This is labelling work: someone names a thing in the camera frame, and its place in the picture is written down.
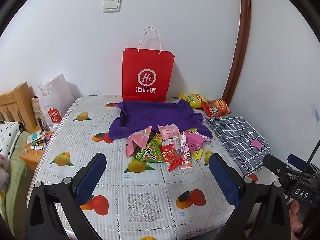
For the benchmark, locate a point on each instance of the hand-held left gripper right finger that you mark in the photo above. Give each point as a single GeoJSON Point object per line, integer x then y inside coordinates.
{"type": "Point", "coordinates": [223, 180]}

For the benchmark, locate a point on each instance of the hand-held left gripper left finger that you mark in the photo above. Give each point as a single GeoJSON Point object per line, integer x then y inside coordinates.
{"type": "Point", "coordinates": [90, 177]}

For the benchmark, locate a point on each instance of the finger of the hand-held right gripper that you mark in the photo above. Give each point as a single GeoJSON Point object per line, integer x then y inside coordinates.
{"type": "Point", "coordinates": [273, 162]}
{"type": "Point", "coordinates": [298, 162]}

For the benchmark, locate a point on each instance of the yellow snack packet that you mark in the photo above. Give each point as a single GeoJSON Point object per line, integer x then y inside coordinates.
{"type": "Point", "coordinates": [198, 153]}

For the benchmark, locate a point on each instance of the pink and white snack packet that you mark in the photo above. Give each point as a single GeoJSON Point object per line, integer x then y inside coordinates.
{"type": "Point", "coordinates": [186, 157]}

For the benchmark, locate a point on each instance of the magenta snack packet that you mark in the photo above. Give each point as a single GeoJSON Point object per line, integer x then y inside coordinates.
{"type": "Point", "coordinates": [196, 140]}

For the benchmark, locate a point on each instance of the white snack packet red label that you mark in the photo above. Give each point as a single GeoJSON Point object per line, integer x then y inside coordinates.
{"type": "Point", "coordinates": [176, 142]}

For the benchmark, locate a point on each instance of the pale pink snack packet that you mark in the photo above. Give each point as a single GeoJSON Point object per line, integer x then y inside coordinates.
{"type": "Point", "coordinates": [138, 140]}

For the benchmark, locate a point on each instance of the green snack packet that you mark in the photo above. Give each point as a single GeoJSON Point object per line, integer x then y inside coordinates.
{"type": "Point", "coordinates": [150, 153]}

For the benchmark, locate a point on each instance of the pink peach snack packet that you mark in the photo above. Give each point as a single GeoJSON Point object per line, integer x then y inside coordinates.
{"type": "Point", "coordinates": [170, 130]}

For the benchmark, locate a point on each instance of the purple towel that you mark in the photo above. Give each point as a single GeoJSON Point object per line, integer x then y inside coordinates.
{"type": "Point", "coordinates": [155, 115]}

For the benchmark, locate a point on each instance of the person's right hand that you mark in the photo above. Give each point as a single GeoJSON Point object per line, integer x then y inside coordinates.
{"type": "Point", "coordinates": [296, 217]}

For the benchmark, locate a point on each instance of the grey checked cloth pink star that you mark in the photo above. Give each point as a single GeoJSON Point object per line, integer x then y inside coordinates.
{"type": "Point", "coordinates": [235, 135]}

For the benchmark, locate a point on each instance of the cluster of small bottles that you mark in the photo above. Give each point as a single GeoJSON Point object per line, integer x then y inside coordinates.
{"type": "Point", "coordinates": [41, 140]}

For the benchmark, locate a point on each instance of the wooden nightstand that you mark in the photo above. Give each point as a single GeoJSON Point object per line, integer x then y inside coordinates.
{"type": "Point", "coordinates": [31, 157]}

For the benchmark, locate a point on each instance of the orange chip bag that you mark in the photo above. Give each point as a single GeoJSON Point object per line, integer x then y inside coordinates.
{"type": "Point", "coordinates": [216, 108]}

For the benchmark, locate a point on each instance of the green blanket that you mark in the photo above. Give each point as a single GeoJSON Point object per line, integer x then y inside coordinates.
{"type": "Point", "coordinates": [17, 180]}

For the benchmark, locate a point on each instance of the patterned paper bag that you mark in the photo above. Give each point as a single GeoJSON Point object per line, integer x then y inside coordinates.
{"type": "Point", "coordinates": [37, 110]}

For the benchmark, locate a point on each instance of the yellow chip bag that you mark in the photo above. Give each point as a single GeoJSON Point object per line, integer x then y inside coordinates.
{"type": "Point", "coordinates": [192, 100]}

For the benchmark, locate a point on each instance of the white plastic shopping bag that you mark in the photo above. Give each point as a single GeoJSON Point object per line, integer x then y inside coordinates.
{"type": "Point", "coordinates": [56, 97]}

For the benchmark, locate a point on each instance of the white floral pillow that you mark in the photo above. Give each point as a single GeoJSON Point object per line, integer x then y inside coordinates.
{"type": "Point", "coordinates": [10, 137]}

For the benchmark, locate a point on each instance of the red paper bag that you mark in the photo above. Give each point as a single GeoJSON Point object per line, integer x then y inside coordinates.
{"type": "Point", "coordinates": [147, 62]}

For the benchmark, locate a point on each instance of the brown wooden door frame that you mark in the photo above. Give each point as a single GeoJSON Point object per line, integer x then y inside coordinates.
{"type": "Point", "coordinates": [245, 30]}

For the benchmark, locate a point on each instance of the white light switch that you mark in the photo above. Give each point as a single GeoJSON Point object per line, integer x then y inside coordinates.
{"type": "Point", "coordinates": [112, 5]}

